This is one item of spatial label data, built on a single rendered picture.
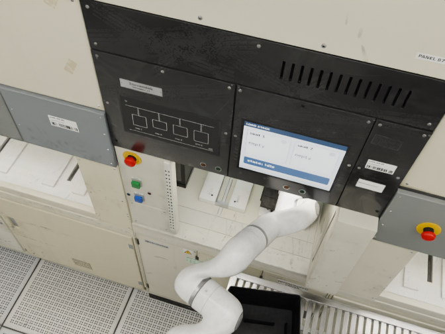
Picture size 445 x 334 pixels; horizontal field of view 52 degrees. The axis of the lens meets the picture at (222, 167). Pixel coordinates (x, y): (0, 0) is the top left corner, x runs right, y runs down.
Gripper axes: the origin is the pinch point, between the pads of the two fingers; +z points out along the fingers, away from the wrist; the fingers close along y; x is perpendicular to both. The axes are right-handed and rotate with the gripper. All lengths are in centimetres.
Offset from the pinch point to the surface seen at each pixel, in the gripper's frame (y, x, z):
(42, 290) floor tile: -120, -122, -45
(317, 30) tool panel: -6, 79, -30
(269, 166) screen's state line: -9.3, 30.0, -30.3
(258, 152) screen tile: -13.1, 34.8, -30.3
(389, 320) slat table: 52, -45, -33
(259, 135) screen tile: -14, 42, -30
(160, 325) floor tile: -48, -122, -43
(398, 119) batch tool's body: 18, 60, -30
